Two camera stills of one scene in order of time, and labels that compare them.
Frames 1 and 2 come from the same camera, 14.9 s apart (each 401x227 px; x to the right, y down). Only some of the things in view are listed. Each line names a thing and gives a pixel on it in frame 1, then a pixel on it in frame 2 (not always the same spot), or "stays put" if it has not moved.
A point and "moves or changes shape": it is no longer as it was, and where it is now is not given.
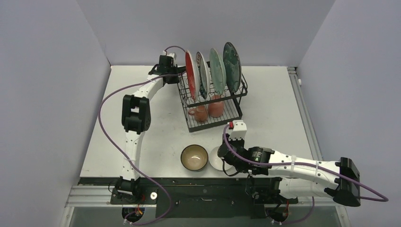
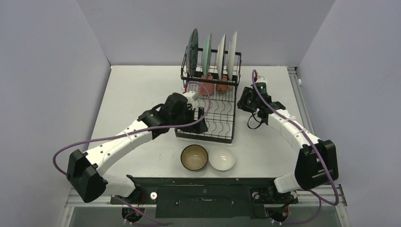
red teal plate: [193, 74] to [232, 56]
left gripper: [175, 81] to [191, 111]
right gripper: [227, 150] to [245, 100]
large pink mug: [216, 109] to [209, 86]
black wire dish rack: [214, 109] moves or changes shape
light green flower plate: [218, 73] to [206, 54]
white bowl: [216, 162] stays put
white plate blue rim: [204, 75] to [221, 56]
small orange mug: [200, 113] moves or changes shape
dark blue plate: [232, 67] to [192, 52]
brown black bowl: [194, 157] stays put
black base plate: [197, 197] stays put
